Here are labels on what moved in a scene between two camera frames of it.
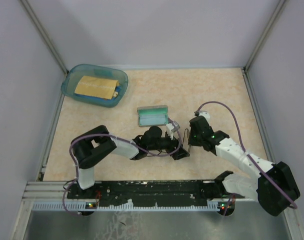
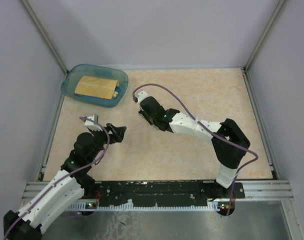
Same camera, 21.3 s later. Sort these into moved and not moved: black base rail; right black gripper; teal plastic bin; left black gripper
Moved: left black gripper; right black gripper
Not moved: teal plastic bin; black base rail
